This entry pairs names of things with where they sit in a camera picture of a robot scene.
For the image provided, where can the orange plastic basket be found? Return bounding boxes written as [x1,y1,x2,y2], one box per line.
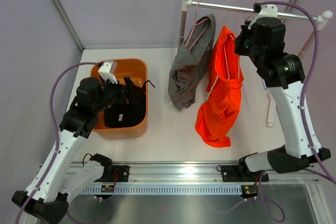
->
[93,58,149,140]

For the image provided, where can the black shorts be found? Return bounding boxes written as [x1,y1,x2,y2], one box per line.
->
[103,80,155,129]

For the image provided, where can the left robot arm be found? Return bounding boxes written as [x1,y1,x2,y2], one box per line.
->
[12,77,146,223]

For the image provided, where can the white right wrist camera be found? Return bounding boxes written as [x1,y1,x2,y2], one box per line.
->
[248,4,278,30]

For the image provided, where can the orange shorts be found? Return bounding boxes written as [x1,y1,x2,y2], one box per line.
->
[194,25,245,148]

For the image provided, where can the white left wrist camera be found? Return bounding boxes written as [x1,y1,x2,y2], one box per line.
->
[98,60,118,84]

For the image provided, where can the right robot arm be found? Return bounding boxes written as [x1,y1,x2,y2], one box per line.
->
[235,17,331,180]

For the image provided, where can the metal clothes rack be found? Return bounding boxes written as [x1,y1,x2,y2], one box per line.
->
[178,0,333,59]

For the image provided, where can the pink hanger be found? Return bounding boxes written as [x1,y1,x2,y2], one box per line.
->
[206,27,244,93]
[185,0,209,52]

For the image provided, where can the white slotted cable duct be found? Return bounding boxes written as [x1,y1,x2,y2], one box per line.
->
[79,184,243,195]

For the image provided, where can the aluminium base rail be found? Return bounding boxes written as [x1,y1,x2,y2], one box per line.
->
[63,161,320,185]

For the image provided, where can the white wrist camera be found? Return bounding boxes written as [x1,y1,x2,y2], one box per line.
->
[98,60,118,84]
[248,4,278,30]

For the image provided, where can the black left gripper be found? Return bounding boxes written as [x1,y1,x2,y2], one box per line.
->
[92,76,145,114]

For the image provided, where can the grey shorts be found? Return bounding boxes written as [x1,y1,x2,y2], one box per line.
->
[168,14,216,111]

